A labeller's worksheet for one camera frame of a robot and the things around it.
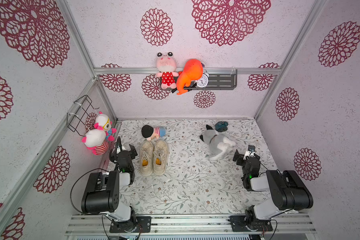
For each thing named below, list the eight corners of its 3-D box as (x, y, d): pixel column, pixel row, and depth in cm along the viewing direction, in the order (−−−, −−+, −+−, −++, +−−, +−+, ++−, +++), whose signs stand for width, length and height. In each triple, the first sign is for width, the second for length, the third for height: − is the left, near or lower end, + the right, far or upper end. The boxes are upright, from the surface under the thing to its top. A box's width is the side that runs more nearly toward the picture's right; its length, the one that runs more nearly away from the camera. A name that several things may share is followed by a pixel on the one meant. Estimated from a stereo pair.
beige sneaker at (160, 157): (152, 175, 93) (150, 170, 86) (156, 144, 108) (155, 137, 101) (167, 175, 93) (166, 169, 86) (168, 144, 108) (168, 137, 101)
